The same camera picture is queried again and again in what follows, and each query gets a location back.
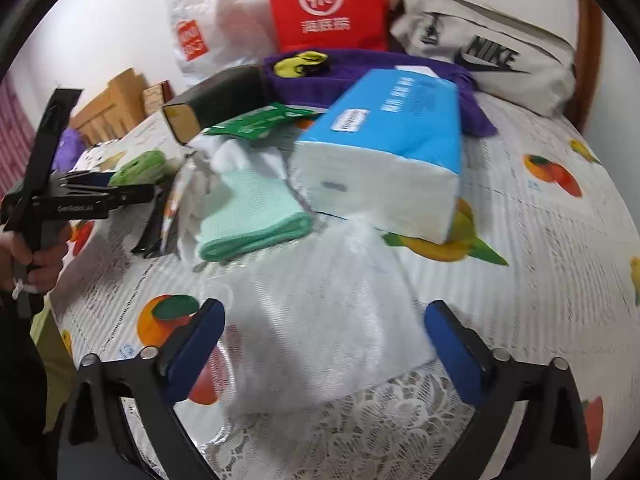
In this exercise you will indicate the brown wooden frame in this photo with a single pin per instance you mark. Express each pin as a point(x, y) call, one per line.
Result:
point(590, 60)

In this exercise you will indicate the person's left forearm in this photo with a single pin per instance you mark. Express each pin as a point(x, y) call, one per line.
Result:
point(20, 385)

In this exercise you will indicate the person's left hand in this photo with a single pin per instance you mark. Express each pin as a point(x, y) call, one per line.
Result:
point(45, 270)

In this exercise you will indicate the green packet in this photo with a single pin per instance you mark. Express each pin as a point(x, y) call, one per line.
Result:
point(255, 120)

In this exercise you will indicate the pink patterned curtain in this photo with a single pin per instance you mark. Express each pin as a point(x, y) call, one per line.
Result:
point(12, 135)

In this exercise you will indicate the brown patterned box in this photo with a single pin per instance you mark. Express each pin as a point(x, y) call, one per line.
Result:
point(157, 95)

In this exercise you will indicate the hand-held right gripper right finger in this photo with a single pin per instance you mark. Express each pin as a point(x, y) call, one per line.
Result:
point(450, 355)

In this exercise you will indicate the small printed packet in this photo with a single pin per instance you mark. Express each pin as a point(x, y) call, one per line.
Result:
point(172, 205)

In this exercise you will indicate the white tissue sheet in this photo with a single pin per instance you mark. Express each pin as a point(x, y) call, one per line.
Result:
point(320, 320)

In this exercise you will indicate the wooden chair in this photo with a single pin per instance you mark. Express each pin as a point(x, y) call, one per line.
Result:
point(115, 100)

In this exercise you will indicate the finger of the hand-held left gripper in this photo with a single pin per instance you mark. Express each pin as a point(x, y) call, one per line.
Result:
point(125, 194)
point(150, 240)

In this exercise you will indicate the yellow-green cloth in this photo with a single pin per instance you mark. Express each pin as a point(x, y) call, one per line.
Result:
point(47, 360)

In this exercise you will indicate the white plastic bag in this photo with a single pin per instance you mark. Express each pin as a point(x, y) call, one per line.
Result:
point(220, 20)

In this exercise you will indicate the fruit print tablecloth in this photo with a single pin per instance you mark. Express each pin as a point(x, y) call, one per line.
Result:
point(525, 260)

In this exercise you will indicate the blue tissue pack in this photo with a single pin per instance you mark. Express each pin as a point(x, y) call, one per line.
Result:
point(390, 135)

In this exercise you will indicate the red paper bag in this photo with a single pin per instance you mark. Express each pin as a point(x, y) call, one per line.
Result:
point(325, 25)

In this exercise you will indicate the black box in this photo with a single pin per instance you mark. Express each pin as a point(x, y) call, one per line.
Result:
point(225, 95)

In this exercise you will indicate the small green tissue pack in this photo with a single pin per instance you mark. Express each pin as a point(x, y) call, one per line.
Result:
point(142, 165)

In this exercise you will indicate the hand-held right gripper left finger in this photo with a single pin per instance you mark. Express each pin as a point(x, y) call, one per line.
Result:
point(200, 345)

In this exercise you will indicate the grey sports bag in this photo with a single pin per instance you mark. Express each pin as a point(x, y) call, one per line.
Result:
point(450, 25)

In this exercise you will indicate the mint green cloth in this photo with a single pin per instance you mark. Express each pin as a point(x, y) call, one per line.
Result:
point(250, 220)

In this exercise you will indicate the purple towel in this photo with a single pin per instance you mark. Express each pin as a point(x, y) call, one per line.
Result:
point(350, 67)

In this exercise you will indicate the purple cloth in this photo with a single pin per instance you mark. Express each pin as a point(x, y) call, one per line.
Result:
point(67, 152)

